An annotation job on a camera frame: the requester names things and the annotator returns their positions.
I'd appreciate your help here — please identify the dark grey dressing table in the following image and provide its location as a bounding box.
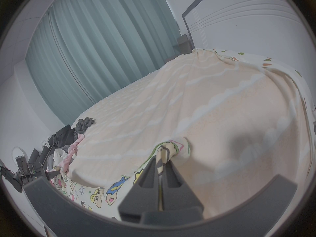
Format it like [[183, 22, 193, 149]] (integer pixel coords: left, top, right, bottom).
[[27, 148, 48, 168]]

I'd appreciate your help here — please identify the round white framed mirror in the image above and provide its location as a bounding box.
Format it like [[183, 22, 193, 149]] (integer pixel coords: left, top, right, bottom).
[[11, 147, 27, 163]]

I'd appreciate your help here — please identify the pink printed T-shirt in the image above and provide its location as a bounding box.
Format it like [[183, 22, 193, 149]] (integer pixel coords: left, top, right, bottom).
[[59, 156, 76, 173]]

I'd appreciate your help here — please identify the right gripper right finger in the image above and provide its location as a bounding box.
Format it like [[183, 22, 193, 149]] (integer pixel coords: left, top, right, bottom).
[[162, 148, 205, 217]]

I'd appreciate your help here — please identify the dark grey garment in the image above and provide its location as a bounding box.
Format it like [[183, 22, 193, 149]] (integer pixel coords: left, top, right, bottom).
[[75, 118, 97, 135]]

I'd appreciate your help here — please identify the white printed pyjama top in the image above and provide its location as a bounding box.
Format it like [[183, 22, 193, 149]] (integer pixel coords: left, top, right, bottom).
[[53, 137, 192, 212]]

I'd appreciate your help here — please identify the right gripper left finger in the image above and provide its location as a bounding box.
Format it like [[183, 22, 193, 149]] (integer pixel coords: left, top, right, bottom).
[[118, 155, 160, 222]]

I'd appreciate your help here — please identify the blue-green curtain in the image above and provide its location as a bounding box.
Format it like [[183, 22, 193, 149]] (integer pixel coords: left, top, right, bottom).
[[48, 0, 182, 104], [26, 9, 95, 126]]

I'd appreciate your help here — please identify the dark grey chest of drawers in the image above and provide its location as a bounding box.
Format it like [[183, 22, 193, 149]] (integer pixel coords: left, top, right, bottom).
[[55, 124, 74, 138]]

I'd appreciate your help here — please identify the black garment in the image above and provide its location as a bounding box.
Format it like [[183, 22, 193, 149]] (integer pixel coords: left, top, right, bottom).
[[48, 130, 76, 149]]

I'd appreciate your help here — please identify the pile of clothes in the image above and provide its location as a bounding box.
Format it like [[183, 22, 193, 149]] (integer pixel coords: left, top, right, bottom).
[[53, 135, 86, 168]]

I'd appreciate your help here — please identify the grey bedside table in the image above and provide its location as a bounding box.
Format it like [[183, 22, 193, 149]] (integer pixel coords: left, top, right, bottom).
[[173, 34, 192, 57]]

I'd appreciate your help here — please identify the bed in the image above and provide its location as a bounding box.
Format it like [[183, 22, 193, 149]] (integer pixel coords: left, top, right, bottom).
[[67, 0, 316, 219]]

